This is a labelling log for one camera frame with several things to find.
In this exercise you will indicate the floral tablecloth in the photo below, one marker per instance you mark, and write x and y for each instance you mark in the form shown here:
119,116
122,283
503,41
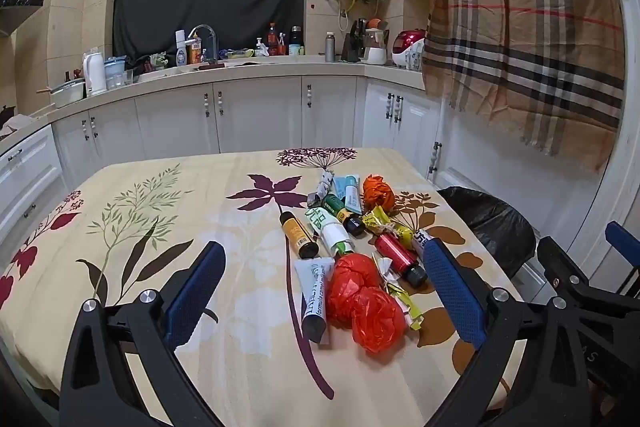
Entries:
200,217

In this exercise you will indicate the dark sauce bottle red cap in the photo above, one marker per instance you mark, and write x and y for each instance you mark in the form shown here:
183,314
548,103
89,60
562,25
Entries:
273,42

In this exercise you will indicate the brown bottle orange label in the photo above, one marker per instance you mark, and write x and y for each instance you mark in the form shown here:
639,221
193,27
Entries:
298,234

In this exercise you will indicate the brown bottle green label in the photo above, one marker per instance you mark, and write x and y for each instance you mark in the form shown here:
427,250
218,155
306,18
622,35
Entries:
342,214

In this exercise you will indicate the white pot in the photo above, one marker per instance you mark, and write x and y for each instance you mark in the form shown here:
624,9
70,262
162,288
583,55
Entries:
67,94

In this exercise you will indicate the white jug appliance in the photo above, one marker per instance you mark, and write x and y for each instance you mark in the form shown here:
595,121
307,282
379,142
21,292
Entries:
375,49

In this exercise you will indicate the steel flask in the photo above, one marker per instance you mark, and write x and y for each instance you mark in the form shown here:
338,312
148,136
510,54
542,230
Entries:
330,48

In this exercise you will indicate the chrome faucet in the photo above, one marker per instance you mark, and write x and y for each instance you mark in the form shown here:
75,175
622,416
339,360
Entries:
207,32

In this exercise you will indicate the red bottle black cap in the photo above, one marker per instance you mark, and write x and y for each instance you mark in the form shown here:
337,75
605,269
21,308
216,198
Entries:
395,257

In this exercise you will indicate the plaid cloth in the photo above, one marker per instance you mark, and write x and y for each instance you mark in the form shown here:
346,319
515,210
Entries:
525,37

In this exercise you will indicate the water filter pitcher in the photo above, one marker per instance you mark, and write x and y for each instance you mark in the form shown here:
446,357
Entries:
114,74

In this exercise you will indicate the white teal tube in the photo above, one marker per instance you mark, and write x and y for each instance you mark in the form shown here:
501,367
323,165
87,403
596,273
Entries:
353,197

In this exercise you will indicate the orange plastic bag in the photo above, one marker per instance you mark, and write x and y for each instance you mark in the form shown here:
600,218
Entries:
377,192

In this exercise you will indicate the range hood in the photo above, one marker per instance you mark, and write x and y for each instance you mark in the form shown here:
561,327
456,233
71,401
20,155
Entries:
17,14

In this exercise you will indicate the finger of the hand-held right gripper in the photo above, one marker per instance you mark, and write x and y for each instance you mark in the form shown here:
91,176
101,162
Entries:
625,242
557,264

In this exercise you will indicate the white spray bottle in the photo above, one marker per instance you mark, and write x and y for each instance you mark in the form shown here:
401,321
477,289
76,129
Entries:
180,49

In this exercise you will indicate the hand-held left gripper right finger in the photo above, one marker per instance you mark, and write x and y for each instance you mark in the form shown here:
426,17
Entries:
452,292

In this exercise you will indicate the red rice cooker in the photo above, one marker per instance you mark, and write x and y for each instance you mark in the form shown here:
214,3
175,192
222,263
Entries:
406,47

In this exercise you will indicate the orange dish soap bottle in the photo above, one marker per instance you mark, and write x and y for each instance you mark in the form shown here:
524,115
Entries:
195,53

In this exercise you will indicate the white green printed packet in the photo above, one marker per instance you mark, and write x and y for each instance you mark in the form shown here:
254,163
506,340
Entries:
330,234

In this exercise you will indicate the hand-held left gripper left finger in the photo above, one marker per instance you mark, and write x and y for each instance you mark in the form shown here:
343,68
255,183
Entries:
192,302

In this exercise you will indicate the white kitchen base cabinets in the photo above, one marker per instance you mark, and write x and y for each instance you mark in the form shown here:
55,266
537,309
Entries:
250,117

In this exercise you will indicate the white tube black cap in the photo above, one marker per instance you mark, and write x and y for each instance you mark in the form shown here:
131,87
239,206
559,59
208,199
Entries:
314,292

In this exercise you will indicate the bin with black bag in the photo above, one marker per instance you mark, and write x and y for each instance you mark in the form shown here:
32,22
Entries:
490,227

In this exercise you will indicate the black knife block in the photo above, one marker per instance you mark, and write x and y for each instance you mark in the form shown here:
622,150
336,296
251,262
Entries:
352,44

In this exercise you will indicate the white electric kettle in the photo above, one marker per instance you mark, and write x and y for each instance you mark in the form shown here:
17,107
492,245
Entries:
94,74

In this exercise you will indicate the white yellow wrapper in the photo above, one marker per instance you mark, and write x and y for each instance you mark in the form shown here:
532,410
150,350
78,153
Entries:
402,302

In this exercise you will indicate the red plastic bag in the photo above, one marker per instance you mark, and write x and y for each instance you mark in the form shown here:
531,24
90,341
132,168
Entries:
352,279
380,319

